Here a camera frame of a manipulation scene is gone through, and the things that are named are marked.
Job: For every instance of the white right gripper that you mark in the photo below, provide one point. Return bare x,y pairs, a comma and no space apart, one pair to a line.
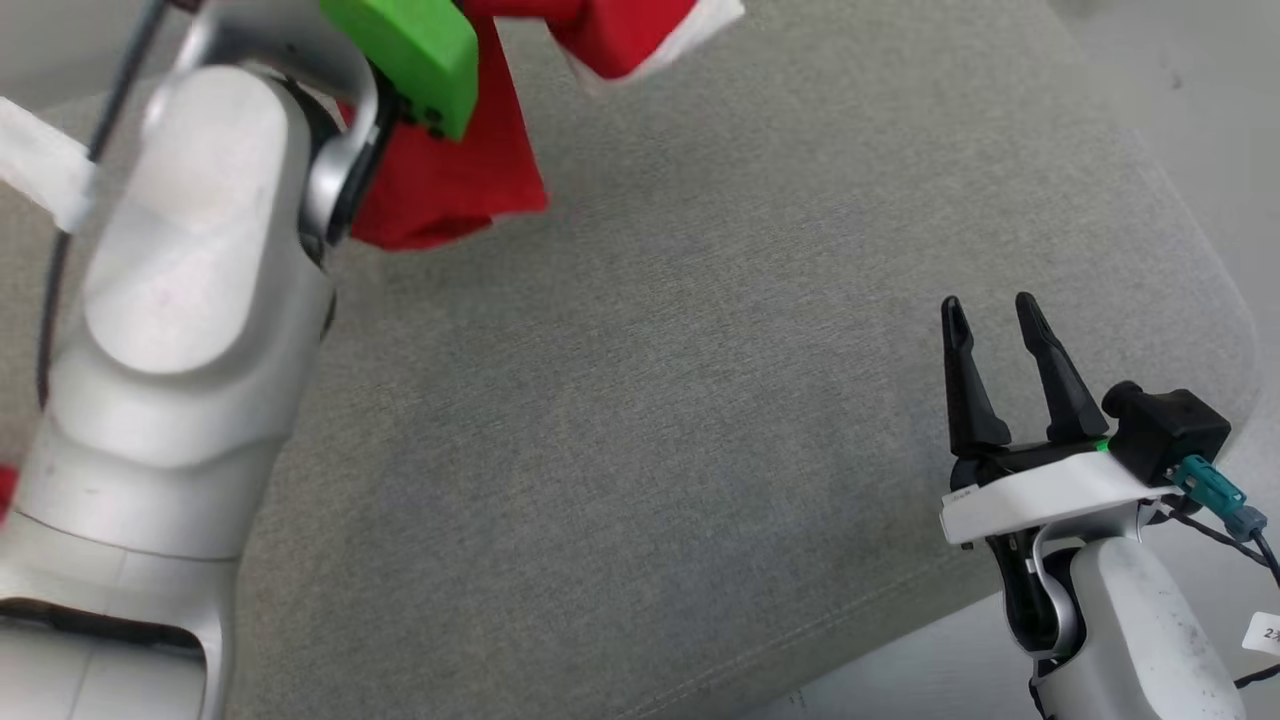
1040,495

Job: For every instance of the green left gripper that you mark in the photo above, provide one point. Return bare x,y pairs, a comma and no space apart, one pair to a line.
420,50

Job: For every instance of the red shorts with white trim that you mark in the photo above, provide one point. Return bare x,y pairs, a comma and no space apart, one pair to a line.
450,190

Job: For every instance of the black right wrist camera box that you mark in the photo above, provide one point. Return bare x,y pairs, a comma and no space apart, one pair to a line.
1170,430

